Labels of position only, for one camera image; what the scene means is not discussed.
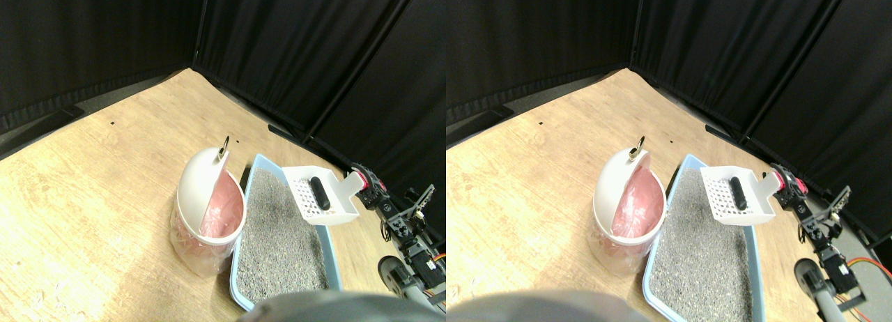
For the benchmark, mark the black lump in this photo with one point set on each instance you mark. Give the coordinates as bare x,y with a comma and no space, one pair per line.
738,194
320,194

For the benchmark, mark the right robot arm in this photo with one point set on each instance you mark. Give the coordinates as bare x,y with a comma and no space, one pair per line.
812,277
397,273

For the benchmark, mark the black curtain stand foot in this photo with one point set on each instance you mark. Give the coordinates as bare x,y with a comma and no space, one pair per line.
63,113
496,113
289,134
725,134

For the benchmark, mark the blue litter tray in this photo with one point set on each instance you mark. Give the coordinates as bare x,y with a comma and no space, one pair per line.
279,259
697,266

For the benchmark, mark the black curtain stand pole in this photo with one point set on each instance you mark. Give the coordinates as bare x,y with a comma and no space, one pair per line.
794,63
359,63
200,26
635,26

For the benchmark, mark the white bin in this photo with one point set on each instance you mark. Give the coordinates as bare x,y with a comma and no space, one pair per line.
617,189
198,189

